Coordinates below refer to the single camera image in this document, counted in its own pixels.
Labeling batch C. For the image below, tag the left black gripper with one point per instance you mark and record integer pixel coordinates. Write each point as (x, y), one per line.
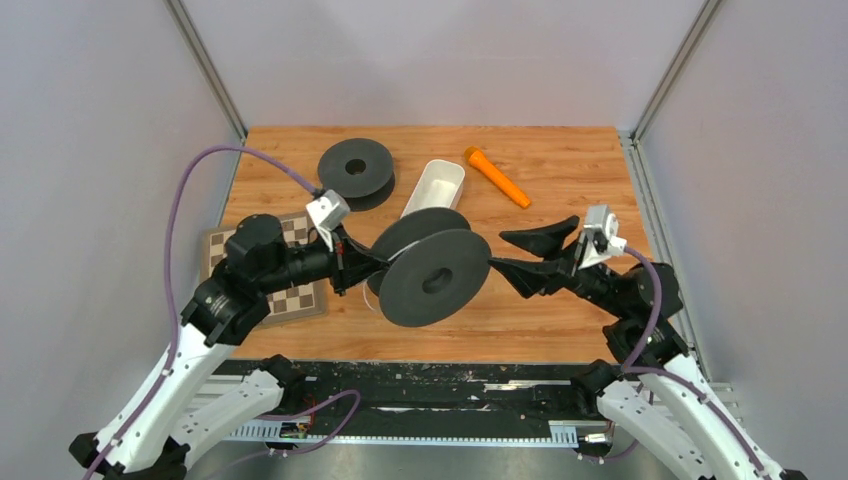
(349, 264)

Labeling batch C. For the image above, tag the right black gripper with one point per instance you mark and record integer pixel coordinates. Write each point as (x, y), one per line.
(541, 275)

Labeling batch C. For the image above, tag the black spool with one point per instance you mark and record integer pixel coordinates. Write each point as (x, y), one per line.
(360, 170)
(437, 265)

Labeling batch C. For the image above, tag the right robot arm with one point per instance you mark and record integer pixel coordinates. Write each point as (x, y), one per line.
(655, 390)

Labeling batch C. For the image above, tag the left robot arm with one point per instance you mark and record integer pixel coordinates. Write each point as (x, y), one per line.
(154, 436)

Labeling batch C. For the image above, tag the wooden chessboard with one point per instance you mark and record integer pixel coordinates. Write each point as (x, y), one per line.
(294, 304)

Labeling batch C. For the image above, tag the white oblong tray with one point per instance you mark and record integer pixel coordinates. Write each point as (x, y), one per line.
(440, 185)

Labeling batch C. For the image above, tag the orange flashlight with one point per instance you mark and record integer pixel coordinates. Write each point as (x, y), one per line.
(476, 158)

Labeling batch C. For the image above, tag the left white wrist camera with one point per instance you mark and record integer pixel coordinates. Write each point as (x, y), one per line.
(327, 212)

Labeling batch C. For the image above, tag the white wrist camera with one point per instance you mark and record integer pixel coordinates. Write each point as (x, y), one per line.
(327, 212)
(599, 240)

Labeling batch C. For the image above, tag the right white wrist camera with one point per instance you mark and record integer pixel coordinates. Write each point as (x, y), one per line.
(599, 240)

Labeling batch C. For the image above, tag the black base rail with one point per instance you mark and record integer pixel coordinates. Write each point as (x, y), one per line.
(500, 405)

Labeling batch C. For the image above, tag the right aluminium frame post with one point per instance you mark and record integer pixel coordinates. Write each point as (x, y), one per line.
(678, 63)

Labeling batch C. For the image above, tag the aluminium frame post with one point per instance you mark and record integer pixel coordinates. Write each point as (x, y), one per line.
(195, 44)
(678, 63)

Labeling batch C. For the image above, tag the left aluminium frame post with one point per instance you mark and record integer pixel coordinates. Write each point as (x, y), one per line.
(195, 44)

